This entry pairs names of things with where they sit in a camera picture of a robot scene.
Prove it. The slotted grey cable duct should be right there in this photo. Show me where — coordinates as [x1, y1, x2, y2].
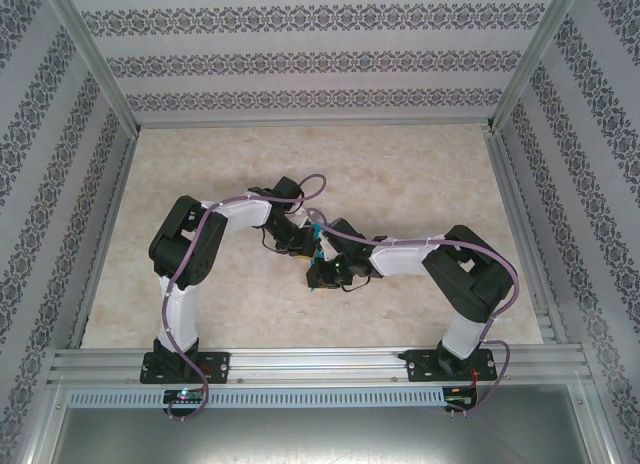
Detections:
[68, 387, 447, 409]

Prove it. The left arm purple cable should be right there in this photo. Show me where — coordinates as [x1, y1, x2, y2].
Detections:
[163, 173, 329, 421]

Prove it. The grey metal sheet panel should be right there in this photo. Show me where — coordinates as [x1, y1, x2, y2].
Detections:
[29, 406, 616, 464]

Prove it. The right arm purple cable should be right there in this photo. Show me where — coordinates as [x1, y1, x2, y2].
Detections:
[306, 207, 521, 416]

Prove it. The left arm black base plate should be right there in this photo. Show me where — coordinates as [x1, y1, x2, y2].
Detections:
[139, 352, 231, 385]

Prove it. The aluminium side rail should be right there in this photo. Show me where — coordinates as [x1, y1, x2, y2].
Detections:
[484, 126, 569, 345]

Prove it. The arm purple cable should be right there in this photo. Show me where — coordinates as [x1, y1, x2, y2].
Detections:
[163, 173, 329, 421]
[306, 207, 521, 416]

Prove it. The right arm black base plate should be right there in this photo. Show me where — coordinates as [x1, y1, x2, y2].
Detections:
[405, 348, 496, 384]

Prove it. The aluminium frame post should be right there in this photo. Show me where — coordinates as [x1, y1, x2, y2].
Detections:
[44, 0, 142, 135]
[483, 0, 586, 135]

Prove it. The aluminium mounting rail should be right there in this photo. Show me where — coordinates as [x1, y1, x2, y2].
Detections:
[47, 347, 587, 385]

